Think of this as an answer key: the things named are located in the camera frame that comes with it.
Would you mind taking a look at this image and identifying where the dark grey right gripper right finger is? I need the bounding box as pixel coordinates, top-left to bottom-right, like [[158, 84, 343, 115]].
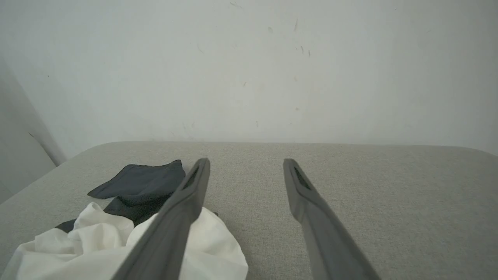
[[283, 158, 381, 280]]

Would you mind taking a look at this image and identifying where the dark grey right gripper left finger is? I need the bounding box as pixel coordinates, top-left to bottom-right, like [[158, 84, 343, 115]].
[[112, 157, 211, 280]]

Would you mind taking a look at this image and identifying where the white and black garment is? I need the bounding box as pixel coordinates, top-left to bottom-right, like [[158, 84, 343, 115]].
[[0, 159, 249, 280]]

